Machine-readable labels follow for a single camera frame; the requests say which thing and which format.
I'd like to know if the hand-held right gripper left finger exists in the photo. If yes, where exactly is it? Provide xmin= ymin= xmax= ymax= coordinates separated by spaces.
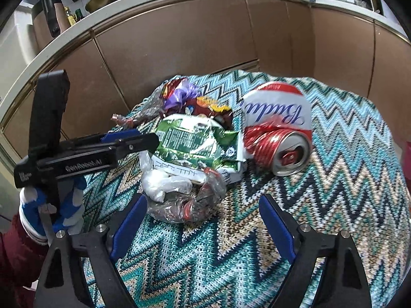
xmin=34 ymin=192 xmax=148 ymax=308

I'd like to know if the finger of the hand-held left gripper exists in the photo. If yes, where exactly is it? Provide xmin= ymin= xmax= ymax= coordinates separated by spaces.
xmin=109 ymin=132 xmax=160 ymax=161
xmin=62 ymin=129 xmax=142 ymax=148

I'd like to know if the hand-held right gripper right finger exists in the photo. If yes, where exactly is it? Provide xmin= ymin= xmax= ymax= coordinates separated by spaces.
xmin=258 ymin=193 xmax=373 ymax=308

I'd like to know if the green snack wrapper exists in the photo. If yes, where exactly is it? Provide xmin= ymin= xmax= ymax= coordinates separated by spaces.
xmin=155 ymin=113 xmax=248 ymax=174

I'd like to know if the person's left forearm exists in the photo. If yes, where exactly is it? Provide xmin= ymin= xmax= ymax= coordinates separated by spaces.
xmin=0 ymin=215 xmax=49 ymax=308

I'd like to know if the person's left hand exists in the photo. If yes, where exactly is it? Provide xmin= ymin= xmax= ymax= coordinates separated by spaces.
xmin=18 ymin=176 xmax=87 ymax=247

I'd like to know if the crumpled clear plastic wrapper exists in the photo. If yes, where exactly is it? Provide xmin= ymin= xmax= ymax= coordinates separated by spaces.
xmin=111 ymin=85 xmax=167 ymax=130

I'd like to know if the white tissue in clear plastic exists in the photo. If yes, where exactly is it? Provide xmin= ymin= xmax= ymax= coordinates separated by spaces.
xmin=139 ymin=152 xmax=193 ymax=203

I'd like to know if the purple wrapper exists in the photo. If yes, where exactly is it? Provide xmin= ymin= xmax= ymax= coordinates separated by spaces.
xmin=162 ymin=80 xmax=200 ymax=113

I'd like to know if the zigzag knitted blanket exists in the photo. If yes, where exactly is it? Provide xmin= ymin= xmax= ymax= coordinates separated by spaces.
xmin=79 ymin=69 xmax=406 ymax=308

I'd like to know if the white printed wrapper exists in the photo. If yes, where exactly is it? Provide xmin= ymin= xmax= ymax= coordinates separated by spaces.
xmin=151 ymin=159 xmax=248 ymax=187

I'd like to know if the clear plastic bag red print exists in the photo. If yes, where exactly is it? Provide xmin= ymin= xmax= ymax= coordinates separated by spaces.
xmin=146 ymin=170 xmax=227 ymax=223

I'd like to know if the red and yellow snack wrapper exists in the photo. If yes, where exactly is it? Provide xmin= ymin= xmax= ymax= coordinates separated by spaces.
xmin=184 ymin=96 xmax=233 ymax=129

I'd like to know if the crushed red and white can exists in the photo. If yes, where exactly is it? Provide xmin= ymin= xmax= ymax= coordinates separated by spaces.
xmin=241 ymin=82 xmax=313 ymax=177

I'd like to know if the brown kitchen counter cabinet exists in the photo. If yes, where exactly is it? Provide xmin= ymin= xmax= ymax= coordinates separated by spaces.
xmin=0 ymin=0 xmax=411 ymax=167

